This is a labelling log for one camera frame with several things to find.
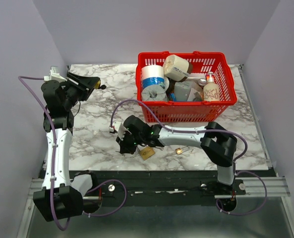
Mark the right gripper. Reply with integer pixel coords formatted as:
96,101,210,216
116,129,144,155

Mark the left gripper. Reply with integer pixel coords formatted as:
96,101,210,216
62,71,100,110

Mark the yellow black padlock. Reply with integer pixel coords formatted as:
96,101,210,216
95,80,106,90

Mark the large brass padlock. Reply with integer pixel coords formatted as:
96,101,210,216
137,146,155,161

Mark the small brass padlock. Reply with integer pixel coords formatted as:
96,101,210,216
175,146,190,155

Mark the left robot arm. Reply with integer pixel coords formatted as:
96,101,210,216
33,72,101,222

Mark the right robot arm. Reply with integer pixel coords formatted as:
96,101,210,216
112,115,237,194

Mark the grey roll front left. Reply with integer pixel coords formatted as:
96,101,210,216
141,85,168,102

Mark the grey roll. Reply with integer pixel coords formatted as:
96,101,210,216
141,85,168,102
174,81,193,102

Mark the white blue paper roll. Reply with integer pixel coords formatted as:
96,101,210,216
141,65,165,89

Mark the blue Harry's box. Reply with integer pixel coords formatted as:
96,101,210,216
168,93,178,102

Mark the grey roll centre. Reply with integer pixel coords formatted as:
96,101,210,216
174,81,193,102

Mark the beige wrapped paper roll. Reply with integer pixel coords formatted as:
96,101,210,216
163,55,193,82

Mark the silver can top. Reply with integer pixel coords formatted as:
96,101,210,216
198,78,207,87

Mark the cream pump bottle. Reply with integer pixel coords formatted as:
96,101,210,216
203,72,220,102

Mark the red plastic basket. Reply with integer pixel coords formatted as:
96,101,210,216
135,51,237,122

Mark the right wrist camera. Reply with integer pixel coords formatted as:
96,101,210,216
109,121,126,140

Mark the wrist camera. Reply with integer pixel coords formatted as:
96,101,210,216
44,66,66,83
109,121,126,140

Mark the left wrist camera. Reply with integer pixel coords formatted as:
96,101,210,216
44,66,66,83

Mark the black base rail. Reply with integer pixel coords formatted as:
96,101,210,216
87,171,245,207

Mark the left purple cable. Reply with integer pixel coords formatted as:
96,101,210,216
17,75,70,232

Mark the purple cable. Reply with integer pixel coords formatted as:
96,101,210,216
110,99,268,216
17,75,70,232

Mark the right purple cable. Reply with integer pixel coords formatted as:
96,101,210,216
110,99,268,216

